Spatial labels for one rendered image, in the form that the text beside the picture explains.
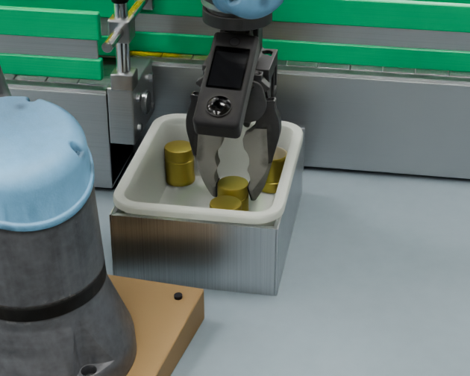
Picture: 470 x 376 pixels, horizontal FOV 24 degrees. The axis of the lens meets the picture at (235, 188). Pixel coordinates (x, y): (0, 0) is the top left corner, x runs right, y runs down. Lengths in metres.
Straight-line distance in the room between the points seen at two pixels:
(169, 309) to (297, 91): 0.38
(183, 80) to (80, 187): 0.47
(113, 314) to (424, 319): 0.32
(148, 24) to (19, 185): 0.53
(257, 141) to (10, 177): 0.38
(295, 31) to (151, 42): 0.17
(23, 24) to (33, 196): 0.45
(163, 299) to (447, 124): 0.44
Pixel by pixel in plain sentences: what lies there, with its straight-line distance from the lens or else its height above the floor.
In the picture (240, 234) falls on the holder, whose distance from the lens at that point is 1.07.
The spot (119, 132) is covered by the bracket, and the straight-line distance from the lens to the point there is 1.25.
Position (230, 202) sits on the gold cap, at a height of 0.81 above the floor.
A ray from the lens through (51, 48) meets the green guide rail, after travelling 1.26.
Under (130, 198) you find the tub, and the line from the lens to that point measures 1.12.
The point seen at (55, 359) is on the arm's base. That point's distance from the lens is 0.91.
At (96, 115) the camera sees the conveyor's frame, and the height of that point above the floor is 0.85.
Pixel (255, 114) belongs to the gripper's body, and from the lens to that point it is 1.12.
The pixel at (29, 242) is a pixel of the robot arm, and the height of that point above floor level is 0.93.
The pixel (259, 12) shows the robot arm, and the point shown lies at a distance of 0.89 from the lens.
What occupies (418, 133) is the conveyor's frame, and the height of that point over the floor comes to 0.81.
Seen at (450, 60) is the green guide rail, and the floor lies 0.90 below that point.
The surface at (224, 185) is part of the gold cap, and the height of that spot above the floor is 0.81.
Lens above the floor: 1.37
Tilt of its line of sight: 29 degrees down
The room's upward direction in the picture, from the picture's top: straight up
